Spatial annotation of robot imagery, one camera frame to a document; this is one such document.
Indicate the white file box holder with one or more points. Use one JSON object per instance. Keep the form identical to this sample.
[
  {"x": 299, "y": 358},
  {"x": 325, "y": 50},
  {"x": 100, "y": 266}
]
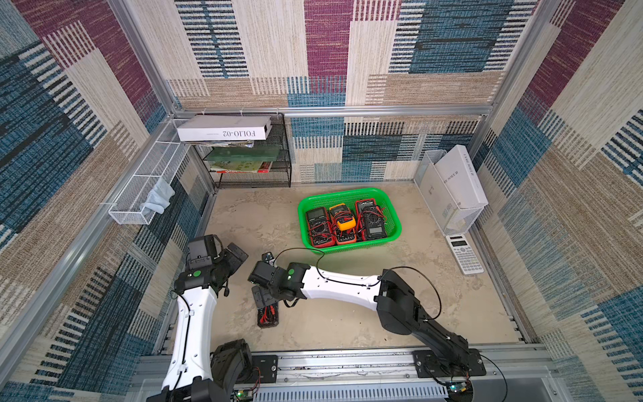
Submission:
[{"x": 451, "y": 188}]

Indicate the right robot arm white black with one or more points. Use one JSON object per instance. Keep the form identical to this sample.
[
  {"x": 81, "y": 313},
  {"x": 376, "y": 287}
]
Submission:
[{"x": 389, "y": 295}]

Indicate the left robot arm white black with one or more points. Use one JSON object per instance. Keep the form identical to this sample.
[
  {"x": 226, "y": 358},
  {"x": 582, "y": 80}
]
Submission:
[{"x": 196, "y": 373}]

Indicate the white Folio box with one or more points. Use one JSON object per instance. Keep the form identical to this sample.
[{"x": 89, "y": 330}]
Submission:
[{"x": 205, "y": 128}]

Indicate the red Aneng multimeter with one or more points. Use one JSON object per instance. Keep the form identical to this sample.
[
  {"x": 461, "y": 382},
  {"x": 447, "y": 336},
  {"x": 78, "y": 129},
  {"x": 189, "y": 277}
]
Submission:
[{"x": 319, "y": 228}]

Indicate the green plastic basket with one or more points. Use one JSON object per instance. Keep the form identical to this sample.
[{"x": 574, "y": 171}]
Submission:
[{"x": 393, "y": 225}]

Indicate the black wire mesh shelf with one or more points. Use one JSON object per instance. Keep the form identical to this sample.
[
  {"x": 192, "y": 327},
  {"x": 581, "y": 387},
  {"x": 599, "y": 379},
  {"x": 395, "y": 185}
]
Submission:
[{"x": 280, "y": 175}]

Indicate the green book on shelf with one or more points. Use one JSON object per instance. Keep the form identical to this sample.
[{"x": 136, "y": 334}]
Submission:
[{"x": 225, "y": 160}]

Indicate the orange Victor multimeter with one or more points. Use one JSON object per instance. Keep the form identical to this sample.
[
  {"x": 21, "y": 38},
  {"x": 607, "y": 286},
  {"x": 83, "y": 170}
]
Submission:
[{"x": 345, "y": 237}]

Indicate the black pocket multimeter with leads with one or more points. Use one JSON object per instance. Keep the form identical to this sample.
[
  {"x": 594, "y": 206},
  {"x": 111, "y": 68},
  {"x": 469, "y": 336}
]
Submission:
[{"x": 268, "y": 317}]

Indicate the red Delixi multimeter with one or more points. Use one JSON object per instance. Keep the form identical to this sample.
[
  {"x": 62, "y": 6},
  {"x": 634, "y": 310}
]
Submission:
[{"x": 365, "y": 204}]

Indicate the white calculator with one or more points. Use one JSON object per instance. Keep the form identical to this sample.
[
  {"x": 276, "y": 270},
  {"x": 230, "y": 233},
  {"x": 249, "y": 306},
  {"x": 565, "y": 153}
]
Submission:
[{"x": 465, "y": 256}]

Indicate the white wire wall basket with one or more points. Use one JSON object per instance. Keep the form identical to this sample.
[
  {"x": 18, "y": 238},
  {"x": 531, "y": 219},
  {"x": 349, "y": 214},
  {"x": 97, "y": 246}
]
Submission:
[{"x": 162, "y": 160}]

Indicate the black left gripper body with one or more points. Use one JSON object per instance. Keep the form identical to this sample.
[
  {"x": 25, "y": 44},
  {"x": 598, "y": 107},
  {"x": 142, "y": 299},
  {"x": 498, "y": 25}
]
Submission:
[{"x": 228, "y": 262}]

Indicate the yellow clamp meter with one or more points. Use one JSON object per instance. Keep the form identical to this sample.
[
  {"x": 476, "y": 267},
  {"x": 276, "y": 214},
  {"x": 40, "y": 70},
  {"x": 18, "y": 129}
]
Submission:
[{"x": 342, "y": 217}]

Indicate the small black multimeter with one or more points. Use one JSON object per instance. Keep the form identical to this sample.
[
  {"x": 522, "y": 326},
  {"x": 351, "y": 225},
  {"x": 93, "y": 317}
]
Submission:
[{"x": 373, "y": 223}]

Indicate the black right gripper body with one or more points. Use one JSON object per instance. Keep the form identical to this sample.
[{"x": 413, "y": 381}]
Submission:
[{"x": 264, "y": 297}]

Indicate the light blue cloth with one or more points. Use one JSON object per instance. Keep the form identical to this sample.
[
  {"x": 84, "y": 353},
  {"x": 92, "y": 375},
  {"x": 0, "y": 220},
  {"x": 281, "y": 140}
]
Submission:
[{"x": 158, "y": 199}]

